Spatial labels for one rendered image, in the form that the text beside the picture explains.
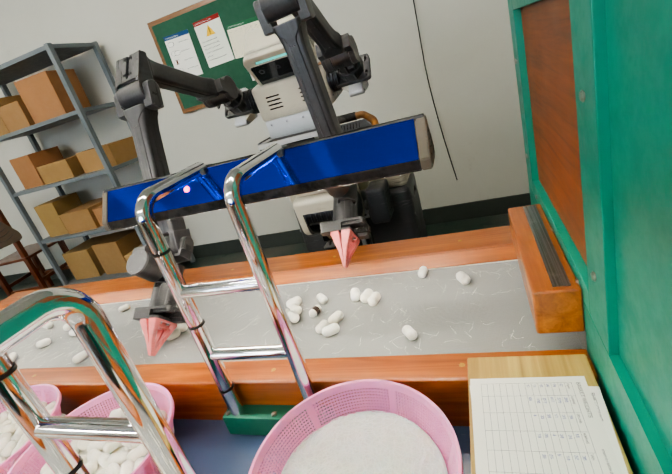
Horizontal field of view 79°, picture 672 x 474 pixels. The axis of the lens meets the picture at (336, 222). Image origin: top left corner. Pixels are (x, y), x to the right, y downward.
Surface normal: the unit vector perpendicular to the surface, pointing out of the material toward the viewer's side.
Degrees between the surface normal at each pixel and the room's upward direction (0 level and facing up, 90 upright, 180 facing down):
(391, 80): 90
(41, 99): 90
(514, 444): 0
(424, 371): 0
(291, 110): 98
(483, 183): 90
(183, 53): 90
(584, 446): 0
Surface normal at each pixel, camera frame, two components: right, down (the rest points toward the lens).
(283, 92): -0.22, 0.53
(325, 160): -0.36, -0.13
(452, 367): -0.27, -0.90
